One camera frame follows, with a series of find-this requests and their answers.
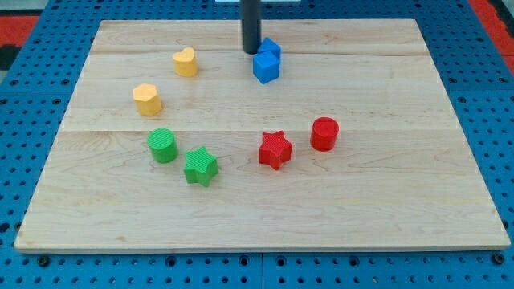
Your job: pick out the green star block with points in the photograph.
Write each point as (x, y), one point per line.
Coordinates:
(200, 166)

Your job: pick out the yellow heart block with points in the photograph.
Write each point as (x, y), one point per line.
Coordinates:
(185, 62)

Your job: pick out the red star block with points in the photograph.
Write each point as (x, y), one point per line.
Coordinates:
(275, 149)

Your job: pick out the yellow hexagon block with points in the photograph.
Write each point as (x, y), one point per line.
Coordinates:
(147, 99)

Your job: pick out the blue cube block front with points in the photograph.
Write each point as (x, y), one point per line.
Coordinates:
(266, 67)

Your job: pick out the red cylinder block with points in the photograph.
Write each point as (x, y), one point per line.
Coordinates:
(324, 134)

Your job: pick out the green cylinder block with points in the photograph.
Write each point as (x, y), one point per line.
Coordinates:
(162, 145)

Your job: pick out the light wooden board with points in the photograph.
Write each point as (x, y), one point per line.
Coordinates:
(401, 176)

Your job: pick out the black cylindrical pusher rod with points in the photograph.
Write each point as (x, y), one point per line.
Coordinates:
(251, 25)

